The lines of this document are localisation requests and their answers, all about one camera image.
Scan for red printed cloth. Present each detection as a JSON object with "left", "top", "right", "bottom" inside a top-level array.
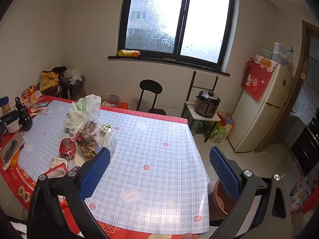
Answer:
[{"left": 241, "top": 57, "right": 278, "bottom": 102}]

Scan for black bottle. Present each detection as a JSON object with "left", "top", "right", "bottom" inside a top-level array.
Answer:
[{"left": 15, "top": 97, "right": 33, "bottom": 131}]

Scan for cream refrigerator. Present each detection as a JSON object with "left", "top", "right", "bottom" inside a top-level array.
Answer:
[{"left": 228, "top": 55, "right": 293, "bottom": 153}]

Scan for brown round bin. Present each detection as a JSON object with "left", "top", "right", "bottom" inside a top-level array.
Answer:
[{"left": 213, "top": 178, "right": 237, "bottom": 221}]

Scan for white plastic bag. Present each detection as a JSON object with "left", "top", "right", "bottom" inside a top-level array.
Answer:
[{"left": 64, "top": 94, "right": 102, "bottom": 135}]

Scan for yellow snack packet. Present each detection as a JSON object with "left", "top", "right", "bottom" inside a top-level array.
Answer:
[{"left": 118, "top": 50, "right": 141, "bottom": 57}]

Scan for white side table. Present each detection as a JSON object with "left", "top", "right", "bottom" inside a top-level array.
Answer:
[{"left": 185, "top": 101, "right": 221, "bottom": 142}]

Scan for clear plastic bags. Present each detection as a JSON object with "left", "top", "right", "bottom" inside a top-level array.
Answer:
[{"left": 282, "top": 46, "right": 294, "bottom": 70}]

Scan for white cup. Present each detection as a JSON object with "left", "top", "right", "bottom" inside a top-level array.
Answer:
[{"left": 5, "top": 119, "right": 20, "bottom": 133}]

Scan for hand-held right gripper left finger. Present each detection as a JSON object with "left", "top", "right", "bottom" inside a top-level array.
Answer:
[{"left": 27, "top": 147, "right": 111, "bottom": 239}]

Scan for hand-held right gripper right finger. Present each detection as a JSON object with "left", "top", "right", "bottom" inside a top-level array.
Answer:
[{"left": 209, "top": 146, "right": 294, "bottom": 239}]

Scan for blue plaid tablecloth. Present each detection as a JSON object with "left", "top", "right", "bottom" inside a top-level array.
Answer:
[{"left": 19, "top": 102, "right": 210, "bottom": 234}]

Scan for crushed red drink can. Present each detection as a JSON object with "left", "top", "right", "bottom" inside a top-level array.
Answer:
[{"left": 59, "top": 138, "right": 77, "bottom": 160}]

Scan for grey flat case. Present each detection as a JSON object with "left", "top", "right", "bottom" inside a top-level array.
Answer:
[{"left": 3, "top": 141, "right": 18, "bottom": 162}]

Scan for pile of colourful packages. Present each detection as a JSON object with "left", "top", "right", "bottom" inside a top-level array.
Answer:
[{"left": 289, "top": 175, "right": 319, "bottom": 215}]

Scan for white paper packet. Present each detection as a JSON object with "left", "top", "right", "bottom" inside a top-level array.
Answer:
[{"left": 48, "top": 157, "right": 68, "bottom": 177}]

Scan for crumpled clear plastic bag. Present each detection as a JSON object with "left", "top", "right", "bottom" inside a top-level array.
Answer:
[{"left": 63, "top": 68, "right": 83, "bottom": 84}]

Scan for clear bubble wrap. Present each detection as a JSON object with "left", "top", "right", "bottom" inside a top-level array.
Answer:
[{"left": 80, "top": 116, "right": 117, "bottom": 158}]

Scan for colourful shopping bag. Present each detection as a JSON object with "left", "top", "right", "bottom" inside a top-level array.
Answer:
[{"left": 212, "top": 112, "right": 235, "bottom": 143}]

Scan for clear plastic container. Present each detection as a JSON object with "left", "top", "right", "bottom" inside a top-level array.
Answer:
[{"left": 272, "top": 42, "right": 283, "bottom": 61}]

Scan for yellow garment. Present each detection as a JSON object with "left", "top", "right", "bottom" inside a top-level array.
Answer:
[{"left": 38, "top": 71, "right": 60, "bottom": 92}]

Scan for dark red garment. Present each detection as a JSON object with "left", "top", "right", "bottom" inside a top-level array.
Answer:
[{"left": 43, "top": 85, "right": 63, "bottom": 97}]

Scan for black framed window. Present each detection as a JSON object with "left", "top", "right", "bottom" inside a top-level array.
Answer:
[{"left": 118, "top": 0, "right": 236, "bottom": 73}]

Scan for blue lidded jar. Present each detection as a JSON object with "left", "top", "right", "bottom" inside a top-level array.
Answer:
[{"left": 0, "top": 97, "right": 11, "bottom": 115}]

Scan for clear lidded food container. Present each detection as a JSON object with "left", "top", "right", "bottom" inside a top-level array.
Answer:
[{"left": 101, "top": 94, "right": 122, "bottom": 107}]

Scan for brown notebook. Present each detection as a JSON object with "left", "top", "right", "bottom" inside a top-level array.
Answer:
[{"left": 0, "top": 132, "right": 25, "bottom": 165}]

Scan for black round chair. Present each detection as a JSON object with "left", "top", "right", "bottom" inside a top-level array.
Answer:
[{"left": 137, "top": 79, "right": 166, "bottom": 116}]

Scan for black kitchen range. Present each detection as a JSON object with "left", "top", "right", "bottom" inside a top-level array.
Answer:
[{"left": 290, "top": 126, "right": 319, "bottom": 177}]

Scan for grey round stool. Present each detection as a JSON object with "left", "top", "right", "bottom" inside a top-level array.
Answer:
[{"left": 60, "top": 75, "right": 86, "bottom": 100}]

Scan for colourful snack packets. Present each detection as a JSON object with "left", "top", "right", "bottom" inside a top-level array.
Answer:
[{"left": 21, "top": 86, "right": 43, "bottom": 105}]

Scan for brown snack wrapper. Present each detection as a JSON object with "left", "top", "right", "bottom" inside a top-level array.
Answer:
[{"left": 75, "top": 119, "right": 100, "bottom": 161}]

